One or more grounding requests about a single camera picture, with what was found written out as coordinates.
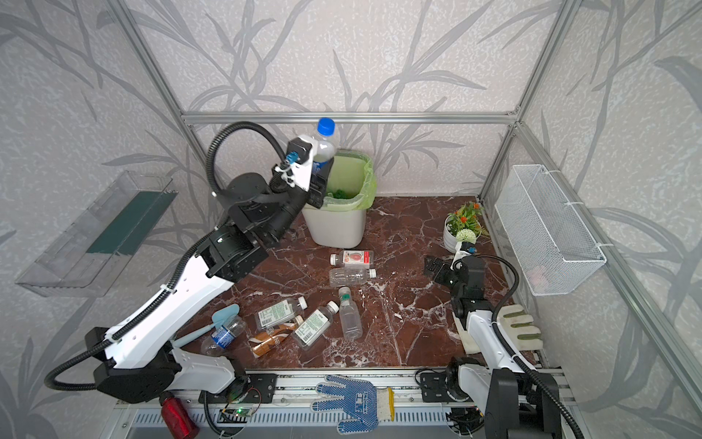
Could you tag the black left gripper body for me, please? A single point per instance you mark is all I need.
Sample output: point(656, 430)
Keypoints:
point(316, 184)

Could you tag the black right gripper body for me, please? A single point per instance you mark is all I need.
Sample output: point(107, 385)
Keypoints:
point(443, 269)

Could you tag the blue label pepsi bottle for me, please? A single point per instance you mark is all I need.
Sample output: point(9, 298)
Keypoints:
point(326, 128)

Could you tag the brown tea bottle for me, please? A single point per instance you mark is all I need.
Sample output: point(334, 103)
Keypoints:
point(266, 341)

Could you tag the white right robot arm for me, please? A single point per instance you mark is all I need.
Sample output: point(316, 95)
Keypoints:
point(504, 362)

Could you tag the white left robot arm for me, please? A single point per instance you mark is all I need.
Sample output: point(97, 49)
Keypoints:
point(136, 361)

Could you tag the green bin liner bag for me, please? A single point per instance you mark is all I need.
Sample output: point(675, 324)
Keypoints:
point(354, 173)

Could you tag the white plastic trash bin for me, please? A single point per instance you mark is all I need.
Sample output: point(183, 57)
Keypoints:
point(336, 229)

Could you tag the potted artificial flower plant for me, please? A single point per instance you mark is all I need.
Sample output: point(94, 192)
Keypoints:
point(464, 226)

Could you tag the beige striped oven mitt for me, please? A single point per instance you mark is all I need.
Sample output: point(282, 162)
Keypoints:
point(517, 324)

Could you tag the guava juice bottle red label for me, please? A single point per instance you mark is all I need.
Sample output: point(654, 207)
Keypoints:
point(353, 259)

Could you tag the clear unlabelled bottle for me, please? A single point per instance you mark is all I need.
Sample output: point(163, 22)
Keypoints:
point(344, 277)

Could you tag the clear bottle green cap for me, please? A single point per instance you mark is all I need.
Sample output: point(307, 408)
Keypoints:
point(349, 315)

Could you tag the white label bottle left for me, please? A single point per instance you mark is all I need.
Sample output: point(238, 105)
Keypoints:
point(282, 312)

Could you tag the light blue spatula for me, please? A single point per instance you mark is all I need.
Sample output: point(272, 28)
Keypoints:
point(218, 319)

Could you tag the blue label bottle far left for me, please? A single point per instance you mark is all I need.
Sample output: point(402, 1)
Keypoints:
point(223, 336)

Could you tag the blue dotted work glove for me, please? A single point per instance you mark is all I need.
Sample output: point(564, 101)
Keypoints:
point(364, 404)

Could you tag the green circuit board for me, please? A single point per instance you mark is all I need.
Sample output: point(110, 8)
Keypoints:
point(237, 415)

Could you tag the red spray bottle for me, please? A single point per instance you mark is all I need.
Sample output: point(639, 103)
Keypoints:
point(176, 417)

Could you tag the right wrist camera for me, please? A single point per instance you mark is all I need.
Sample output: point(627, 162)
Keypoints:
point(463, 249)

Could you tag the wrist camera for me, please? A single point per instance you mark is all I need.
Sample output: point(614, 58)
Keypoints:
point(463, 249)
point(297, 166)

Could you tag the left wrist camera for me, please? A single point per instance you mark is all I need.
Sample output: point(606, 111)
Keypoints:
point(297, 166)

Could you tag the white wire mesh basket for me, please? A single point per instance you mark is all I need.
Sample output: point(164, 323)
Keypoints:
point(554, 248)

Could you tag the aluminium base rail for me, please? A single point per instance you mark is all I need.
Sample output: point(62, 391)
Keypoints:
point(468, 400)

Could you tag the clear wall shelf tray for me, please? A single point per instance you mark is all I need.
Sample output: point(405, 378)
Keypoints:
point(90, 255)

